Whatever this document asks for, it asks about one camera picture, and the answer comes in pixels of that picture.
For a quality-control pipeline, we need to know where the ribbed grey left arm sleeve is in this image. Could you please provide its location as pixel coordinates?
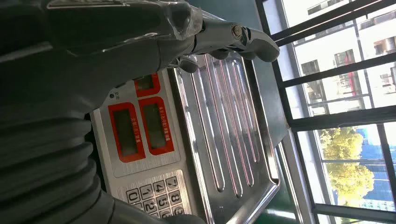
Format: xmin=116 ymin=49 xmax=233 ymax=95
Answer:
xmin=0 ymin=117 xmax=106 ymax=224

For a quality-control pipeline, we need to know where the blue building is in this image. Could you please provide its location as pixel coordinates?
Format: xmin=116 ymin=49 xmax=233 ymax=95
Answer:
xmin=355 ymin=125 xmax=396 ymax=212

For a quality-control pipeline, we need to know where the yellow-green tree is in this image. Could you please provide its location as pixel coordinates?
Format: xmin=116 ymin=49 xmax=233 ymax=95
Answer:
xmin=318 ymin=126 xmax=375 ymax=208

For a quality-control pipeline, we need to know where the electronic scale with steel pan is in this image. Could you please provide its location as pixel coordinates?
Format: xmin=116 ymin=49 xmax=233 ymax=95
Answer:
xmin=90 ymin=52 xmax=281 ymax=224

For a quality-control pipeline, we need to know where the white building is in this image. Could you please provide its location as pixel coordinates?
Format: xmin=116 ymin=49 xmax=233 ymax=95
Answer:
xmin=280 ymin=0 xmax=396 ymax=116

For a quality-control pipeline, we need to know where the black window frame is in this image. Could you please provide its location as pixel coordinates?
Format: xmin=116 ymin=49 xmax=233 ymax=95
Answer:
xmin=255 ymin=0 xmax=396 ymax=224

